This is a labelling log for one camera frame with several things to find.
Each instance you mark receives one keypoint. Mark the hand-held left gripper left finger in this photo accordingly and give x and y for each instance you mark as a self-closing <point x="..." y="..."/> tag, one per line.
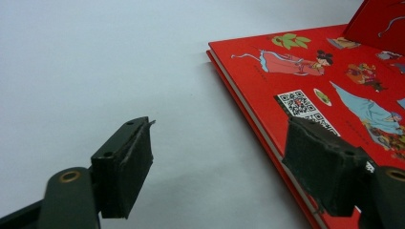
<point x="124" y="171"/>

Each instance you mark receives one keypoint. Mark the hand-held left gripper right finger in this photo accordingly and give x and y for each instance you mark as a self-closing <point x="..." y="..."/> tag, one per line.
<point x="324" y="165"/>

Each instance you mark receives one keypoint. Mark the red hardcover picture book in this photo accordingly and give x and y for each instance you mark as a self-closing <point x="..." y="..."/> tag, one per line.
<point x="375" y="19"/>
<point x="254" y="57"/>

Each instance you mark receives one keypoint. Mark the white board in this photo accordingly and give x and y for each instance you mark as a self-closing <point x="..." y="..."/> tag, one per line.
<point x="95" y="63"/>

